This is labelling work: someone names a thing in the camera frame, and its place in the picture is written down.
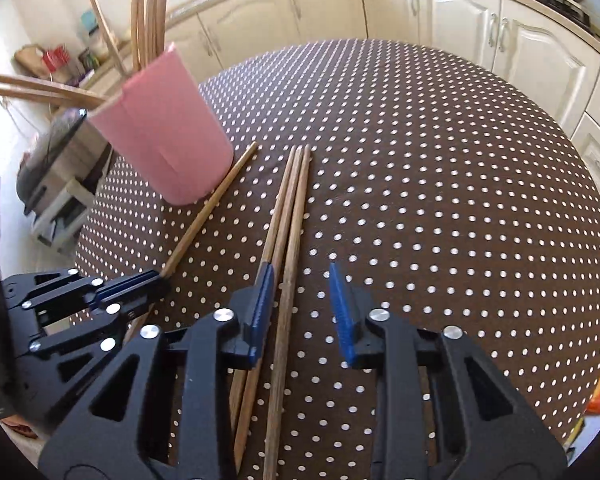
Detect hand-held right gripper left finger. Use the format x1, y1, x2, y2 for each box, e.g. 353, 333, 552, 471
37, 262, 276, 480

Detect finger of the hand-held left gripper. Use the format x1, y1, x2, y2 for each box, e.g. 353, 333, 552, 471
1, 268, 172, 312
29, 294, 153, 358

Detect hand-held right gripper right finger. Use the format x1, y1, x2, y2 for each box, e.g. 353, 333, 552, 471
328, 261, 568, 480

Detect brown wooden chopstick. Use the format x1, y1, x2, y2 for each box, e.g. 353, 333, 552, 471
262, 146, 313, 480
233, 146, 306, 468
124, 141, 259, 333
228, 146, 299, 433

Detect pink cup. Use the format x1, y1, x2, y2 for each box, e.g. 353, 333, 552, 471
87, 42, 235, 207

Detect bundle of chopsticks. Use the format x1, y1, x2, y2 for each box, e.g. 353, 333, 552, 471
0, 0, 170, 111

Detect white plastic stool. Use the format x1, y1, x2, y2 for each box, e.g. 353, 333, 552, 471
30, 160, 111, 256

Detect round polka dot table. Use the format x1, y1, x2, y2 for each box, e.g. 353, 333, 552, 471
75, 37, 600, 480

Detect red utensil holder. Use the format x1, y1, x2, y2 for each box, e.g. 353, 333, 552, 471
42, 44, 72, 69

